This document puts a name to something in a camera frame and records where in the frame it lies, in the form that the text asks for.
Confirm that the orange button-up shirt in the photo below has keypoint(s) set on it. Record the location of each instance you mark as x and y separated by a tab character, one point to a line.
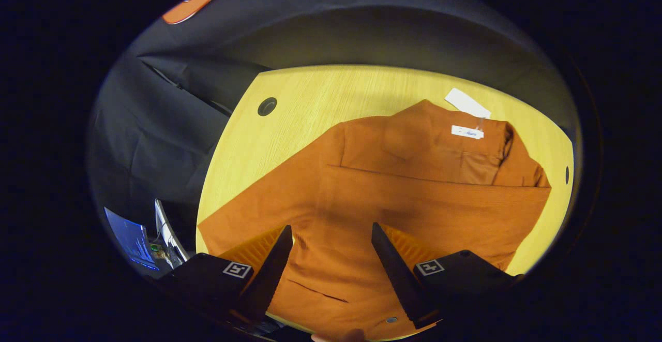
414	202

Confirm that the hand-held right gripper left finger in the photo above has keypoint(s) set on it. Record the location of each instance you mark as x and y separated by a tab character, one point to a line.
269	274

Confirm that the black backdrop cloth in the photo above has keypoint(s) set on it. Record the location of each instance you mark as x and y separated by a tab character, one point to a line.
155	140

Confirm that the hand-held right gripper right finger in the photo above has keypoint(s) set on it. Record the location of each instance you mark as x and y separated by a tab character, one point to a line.
398	274

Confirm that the white paper hang tag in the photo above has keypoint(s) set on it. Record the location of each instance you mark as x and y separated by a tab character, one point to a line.
465	102

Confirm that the blue lit computer screen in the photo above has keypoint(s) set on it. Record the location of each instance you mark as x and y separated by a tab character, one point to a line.
132	238

